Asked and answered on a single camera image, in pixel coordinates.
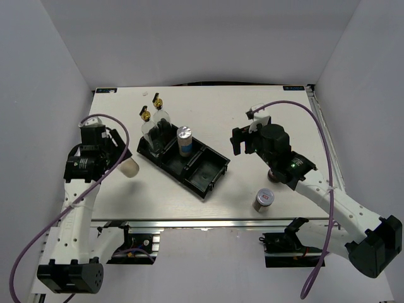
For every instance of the small silver-lid spice jar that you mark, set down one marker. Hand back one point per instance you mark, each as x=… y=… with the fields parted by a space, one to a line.
x=264 y=198

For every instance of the red-lid dark sauce jar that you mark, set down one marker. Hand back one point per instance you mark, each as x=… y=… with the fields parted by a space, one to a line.
x=272 y=178

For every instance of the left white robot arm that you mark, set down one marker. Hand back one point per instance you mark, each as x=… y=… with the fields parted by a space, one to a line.
x=76 y=265

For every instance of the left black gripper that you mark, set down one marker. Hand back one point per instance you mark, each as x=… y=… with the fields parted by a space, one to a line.
x=119 y=149

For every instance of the clear oil glass bottle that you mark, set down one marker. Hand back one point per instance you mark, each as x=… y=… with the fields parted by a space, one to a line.
x=151 y=132

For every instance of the left blue logo sticker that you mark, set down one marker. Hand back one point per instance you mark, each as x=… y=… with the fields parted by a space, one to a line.
x=105 y=90

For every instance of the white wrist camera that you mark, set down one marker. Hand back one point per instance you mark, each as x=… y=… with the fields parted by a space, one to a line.
x=90 y=121
x=258 y=115

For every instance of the white blue-label shaker bottle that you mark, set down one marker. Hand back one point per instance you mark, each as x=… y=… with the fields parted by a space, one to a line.
x=185 y=140

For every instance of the right blue logo sticker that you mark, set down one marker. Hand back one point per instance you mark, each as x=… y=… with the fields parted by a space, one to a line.
x=293 y=88

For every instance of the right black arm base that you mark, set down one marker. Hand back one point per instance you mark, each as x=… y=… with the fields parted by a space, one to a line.
x=284 y=250

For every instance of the black three-compartment tray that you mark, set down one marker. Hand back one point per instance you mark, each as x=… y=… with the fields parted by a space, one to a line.
x=199 y=172

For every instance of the silver-lid clear shaker jar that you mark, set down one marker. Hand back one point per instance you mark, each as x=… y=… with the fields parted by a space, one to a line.
x=129 y=168

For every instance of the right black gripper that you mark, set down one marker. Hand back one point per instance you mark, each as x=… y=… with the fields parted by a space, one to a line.
x=242 y=135

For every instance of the blue logo sticker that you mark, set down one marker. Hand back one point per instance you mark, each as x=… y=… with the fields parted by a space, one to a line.
x=293 y=88
x=105 y=90

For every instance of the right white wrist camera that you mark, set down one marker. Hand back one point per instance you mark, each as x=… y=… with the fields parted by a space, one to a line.
x=258 y=115

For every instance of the dark sauce glass bottle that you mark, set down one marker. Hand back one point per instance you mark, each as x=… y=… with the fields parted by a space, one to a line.
x=162 y=118

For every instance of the aluminium front rail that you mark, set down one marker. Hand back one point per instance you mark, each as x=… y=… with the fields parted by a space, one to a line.
x=198 y=224

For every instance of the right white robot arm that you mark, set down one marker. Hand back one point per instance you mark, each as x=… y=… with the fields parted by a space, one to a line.
x=369 y=241

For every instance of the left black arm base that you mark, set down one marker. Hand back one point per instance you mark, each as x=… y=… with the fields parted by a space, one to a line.
x=137 y=248

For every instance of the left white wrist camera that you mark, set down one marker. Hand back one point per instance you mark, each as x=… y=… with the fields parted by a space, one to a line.
x=90 y=121

